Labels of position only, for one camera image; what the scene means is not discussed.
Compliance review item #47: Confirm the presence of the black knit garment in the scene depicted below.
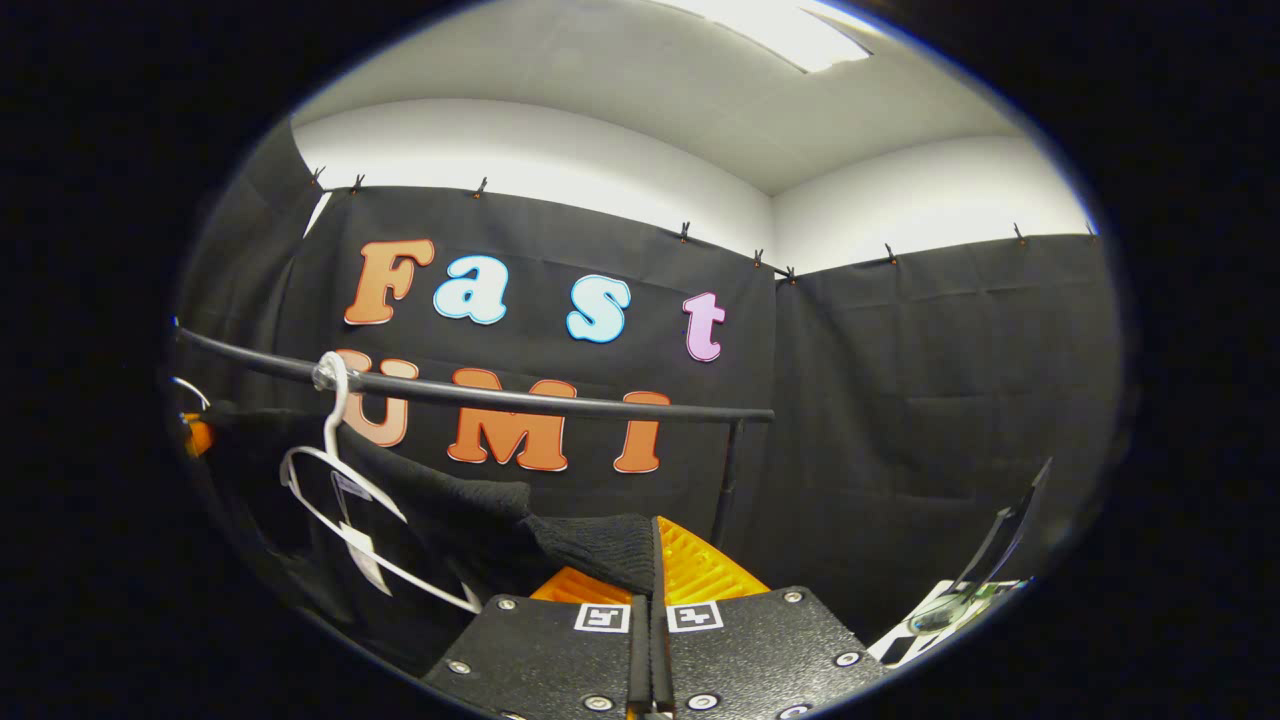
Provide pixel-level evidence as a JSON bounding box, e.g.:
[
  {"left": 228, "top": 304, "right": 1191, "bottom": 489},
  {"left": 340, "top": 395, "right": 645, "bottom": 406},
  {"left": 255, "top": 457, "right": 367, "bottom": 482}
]
[{"left": 195, "top": 398, "right": 661, "bottom": 681}]

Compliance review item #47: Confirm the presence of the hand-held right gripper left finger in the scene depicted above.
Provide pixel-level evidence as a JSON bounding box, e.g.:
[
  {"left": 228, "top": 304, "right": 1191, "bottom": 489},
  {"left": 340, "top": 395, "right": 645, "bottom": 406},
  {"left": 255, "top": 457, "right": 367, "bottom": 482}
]
[{"left": 420, "top": 565, "right": 653, "bottom": 719}]

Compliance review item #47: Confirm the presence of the black backdrop cloth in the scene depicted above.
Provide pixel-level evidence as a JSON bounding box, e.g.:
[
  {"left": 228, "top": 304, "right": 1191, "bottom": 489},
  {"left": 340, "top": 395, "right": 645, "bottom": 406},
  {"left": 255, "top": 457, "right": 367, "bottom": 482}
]
[{"left": 170, "top": 115, "right": 1126, "bottom": 651}]

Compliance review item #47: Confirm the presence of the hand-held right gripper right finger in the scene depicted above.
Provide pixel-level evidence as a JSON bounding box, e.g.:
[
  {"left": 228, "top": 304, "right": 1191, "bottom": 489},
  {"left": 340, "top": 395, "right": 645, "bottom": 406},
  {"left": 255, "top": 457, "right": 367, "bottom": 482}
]
[{"left": 650, "top": 515, "right": 893, "bottom": 719}]

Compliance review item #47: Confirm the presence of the large ceiling light panel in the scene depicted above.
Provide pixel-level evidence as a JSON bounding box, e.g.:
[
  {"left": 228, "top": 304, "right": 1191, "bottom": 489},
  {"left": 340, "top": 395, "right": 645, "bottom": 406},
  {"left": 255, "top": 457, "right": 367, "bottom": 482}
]
[{"left": 650, "top": 0, "right": 873, "bottom": 74}]

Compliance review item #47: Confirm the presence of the black clothes rack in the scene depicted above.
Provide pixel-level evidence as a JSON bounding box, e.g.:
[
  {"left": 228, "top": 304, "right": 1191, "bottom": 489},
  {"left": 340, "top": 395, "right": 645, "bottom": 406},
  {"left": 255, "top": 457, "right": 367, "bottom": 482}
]
[{"left": 172, "top": 322, "right": 777, "bottom": 549}]

